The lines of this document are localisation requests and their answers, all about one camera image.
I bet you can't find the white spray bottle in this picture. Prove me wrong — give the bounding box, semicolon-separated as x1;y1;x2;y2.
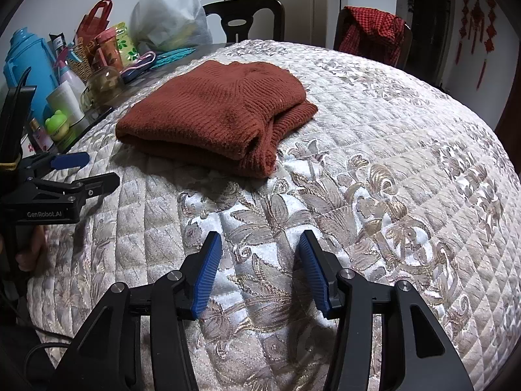
51;47;88;115

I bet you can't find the dark glass doorway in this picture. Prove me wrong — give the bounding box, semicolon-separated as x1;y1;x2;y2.
407;0;456;86

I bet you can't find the red Chinese knot ornament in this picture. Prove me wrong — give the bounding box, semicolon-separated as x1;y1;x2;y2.
456;0;471;66
476;0;498;90
468;0;487;55

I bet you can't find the dark wooden chair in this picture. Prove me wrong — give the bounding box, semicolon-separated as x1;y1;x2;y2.
333;6;413;70
202;0;286;45

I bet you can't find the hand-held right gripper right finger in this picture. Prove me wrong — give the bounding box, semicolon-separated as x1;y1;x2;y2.
298;230;475;391

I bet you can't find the wicker basket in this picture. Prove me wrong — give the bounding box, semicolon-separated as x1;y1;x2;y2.
67;45;100;84

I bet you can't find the white plastic bag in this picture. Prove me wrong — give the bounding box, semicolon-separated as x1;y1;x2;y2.
129;0;214;53

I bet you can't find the teal lattice trivet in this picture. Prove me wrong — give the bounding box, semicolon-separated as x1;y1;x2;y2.
152;47;198;69

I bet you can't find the dark tube with white label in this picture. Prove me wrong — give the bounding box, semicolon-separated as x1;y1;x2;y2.
48;33;68;54

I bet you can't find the small pink label bottle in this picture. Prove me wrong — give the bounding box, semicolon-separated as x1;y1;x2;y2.
28;119;54;153

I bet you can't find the pink and blue pouch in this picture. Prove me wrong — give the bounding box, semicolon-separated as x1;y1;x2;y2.
120;51;157;84

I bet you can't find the rust red knit sweater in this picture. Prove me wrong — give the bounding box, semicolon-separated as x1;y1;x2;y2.
115;60;319;179

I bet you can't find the brown wooden door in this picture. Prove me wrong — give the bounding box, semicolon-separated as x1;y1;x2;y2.
494;65;521;147

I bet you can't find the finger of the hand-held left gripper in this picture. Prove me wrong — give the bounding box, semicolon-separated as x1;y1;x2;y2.
20;152;90;181
30;172;120;212

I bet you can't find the red checked cloth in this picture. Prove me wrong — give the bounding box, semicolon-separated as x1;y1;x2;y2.
340;6;408;68

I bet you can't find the pink lidded tumbler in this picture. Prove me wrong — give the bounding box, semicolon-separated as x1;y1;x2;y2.
95;28;125;74

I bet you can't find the person's left hand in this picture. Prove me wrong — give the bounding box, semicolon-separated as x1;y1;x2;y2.
16;226;47;273

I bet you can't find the glass jar with lid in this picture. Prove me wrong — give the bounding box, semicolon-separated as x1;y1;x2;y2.
80;65;126;110

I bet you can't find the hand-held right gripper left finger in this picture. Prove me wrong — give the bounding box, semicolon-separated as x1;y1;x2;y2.
53;231;224;391

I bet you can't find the blue thermos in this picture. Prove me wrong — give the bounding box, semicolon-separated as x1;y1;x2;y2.
4;28;60;121

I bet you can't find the green frog bottle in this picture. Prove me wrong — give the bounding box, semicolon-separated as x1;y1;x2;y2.
44;110;70;137

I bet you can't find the red gift bag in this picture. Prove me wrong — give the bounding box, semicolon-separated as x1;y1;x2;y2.
75;0;115;50

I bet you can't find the black cable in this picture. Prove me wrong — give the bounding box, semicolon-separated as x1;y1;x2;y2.
22;322;82;379

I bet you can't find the green leaf print bag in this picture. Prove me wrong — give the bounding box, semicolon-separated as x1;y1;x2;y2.
110;22;141;64

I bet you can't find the beige quilted floral blanket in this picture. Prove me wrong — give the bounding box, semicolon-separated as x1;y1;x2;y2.
26;40;521;391

